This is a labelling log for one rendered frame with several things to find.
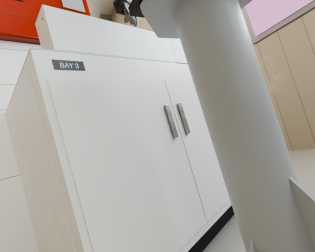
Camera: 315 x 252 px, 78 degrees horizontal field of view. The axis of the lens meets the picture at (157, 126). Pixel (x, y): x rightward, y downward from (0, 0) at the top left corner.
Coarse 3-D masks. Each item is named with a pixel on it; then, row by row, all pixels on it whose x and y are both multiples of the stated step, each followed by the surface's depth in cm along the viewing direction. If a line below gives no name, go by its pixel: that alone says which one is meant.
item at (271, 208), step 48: (144, 0) 45; (192, 0) 44; (240, 0) 54; (192, 48) 46; (240, 48) 42; (240, 96) 42; (240, 144) 42; (240, 192) 44; (288, 192) 41; (288, 240) 40
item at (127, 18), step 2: (126, 4) 85; (128, 6) 85; (124, 10) 87; (128, 10) 85; (124, 12) 88; (126, 14) 87; (128, 14) 85; (124, 16) 88; (126, 16) 87; (128, 16) 85; (130, 16) 85; (132, 16) 85; (124, 18) 88; (126, 18) 88; (128, 18) 87; (130, 18) 85; (132, 18) 85; (134, 18) 86; (124, 20) 89; (126, 20) 88; (128, 20) 87; (130, 20) 86; (132, 20) 86; (134, 20) 86; (124, 22) 89; (126, 22) 88; (132, 22) 86; (134, 22) 86; (134, 24) 86
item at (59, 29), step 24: (48, 24) 55; (72, 24) 60; (96, 24) 67; (120, 24) 74; (48, 48) 57; (72, 48) 58; (96, 48) 64; (120, 48) 71; (144, 48) 80; (168, 48) 91
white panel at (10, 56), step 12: (0, 48) 100; (12, 48) 104; (24, 48) 108; (0, 60) 99; (12, 60) 103; (24, 60) 106; (0, 72) 98; (12, 72) 101; (0, 84) 97; (12, 84) 100; (0, 96) 95; (0, 108) 94
